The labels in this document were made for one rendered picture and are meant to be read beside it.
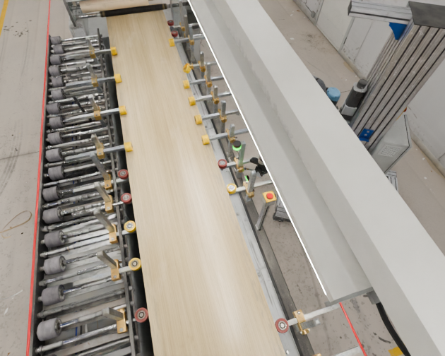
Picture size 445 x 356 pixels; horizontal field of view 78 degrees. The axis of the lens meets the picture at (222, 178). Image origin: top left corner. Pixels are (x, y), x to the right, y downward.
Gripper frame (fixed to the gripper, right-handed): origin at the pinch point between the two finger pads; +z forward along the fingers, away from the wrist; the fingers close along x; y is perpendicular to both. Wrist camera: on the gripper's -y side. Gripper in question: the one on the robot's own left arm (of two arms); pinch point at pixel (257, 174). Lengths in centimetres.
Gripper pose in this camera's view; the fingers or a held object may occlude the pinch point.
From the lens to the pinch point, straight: 217.9
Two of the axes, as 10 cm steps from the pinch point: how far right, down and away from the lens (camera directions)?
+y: 6.0, 6.8, -4.2
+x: 8.0, -5.0, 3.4
